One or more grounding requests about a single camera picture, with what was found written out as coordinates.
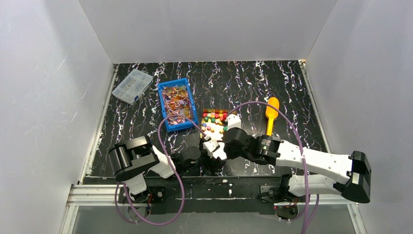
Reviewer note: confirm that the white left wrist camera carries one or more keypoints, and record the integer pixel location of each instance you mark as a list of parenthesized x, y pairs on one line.
[(215, 149)]

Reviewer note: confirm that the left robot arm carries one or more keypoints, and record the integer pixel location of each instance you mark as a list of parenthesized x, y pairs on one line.
[(131, 159)]

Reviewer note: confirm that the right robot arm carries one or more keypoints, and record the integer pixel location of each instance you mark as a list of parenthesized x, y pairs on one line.
[(346, 175)]

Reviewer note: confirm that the yellow plastic scoop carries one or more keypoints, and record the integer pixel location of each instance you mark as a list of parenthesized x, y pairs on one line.
[(271, 114)]

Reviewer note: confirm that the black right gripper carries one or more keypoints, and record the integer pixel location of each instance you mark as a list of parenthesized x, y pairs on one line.
[(224, 139)]

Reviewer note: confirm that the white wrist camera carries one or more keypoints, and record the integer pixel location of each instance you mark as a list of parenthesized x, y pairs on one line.
[(215, 149), (233, 121)]

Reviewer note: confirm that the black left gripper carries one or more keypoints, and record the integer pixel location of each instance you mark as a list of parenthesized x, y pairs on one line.
[(200, 154)]

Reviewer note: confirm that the blue plastic candy bin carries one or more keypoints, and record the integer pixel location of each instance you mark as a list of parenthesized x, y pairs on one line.
[(177, 104)]

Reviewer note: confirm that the dark tin of star candies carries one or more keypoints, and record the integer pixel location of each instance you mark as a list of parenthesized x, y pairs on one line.
[(214, 123)]

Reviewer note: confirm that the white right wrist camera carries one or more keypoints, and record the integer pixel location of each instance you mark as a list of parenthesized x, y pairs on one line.
[(233, 121)]

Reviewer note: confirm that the clear compartment organizer box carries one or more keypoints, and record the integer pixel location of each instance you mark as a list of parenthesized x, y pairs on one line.
[(133, 86)]

